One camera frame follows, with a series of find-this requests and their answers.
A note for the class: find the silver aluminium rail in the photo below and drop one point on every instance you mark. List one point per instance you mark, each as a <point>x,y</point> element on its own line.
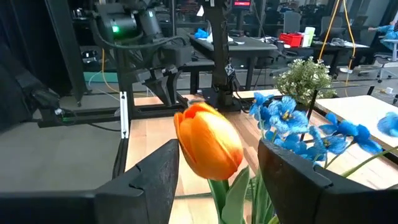
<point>124,115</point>

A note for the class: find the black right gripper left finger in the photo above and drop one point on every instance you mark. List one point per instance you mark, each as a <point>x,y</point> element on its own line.
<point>109,202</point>

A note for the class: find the blue artificial flower bunch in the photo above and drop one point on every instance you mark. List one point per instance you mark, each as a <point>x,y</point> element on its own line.
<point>287,116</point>

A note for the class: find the grey office chair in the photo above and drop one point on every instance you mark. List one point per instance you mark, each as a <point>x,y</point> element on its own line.
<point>292,21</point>

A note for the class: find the blue cloth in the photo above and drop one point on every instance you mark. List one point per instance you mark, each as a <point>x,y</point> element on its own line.
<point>201,33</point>

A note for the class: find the person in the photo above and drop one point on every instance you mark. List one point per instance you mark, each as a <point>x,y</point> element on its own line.
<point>388,32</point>

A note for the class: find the orange artificial tulip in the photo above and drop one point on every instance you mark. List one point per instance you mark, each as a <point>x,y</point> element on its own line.
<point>208,143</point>

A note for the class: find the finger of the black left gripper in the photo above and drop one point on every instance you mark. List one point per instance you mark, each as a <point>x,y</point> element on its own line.
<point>161,90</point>
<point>175,87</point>

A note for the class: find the red plastic box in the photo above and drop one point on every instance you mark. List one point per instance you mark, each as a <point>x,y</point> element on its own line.
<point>290,40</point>

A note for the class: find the red lit display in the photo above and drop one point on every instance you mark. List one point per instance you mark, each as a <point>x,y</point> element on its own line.
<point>242,3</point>

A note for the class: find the green potted plant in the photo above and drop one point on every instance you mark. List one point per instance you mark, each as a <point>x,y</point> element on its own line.
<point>304,81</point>

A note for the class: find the wooden shelf black metal frame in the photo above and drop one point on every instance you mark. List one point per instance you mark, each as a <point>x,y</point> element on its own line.
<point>351,109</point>

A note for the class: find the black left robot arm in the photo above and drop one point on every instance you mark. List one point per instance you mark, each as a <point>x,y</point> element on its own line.
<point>217,46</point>

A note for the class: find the black office desk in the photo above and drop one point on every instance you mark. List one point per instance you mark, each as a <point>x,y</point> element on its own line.
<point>248,45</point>

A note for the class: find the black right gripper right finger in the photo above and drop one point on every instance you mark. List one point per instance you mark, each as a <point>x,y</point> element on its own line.
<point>326,199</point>

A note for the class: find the white cylindrical container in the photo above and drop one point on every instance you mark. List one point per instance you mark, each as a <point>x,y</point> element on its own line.
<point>310,35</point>

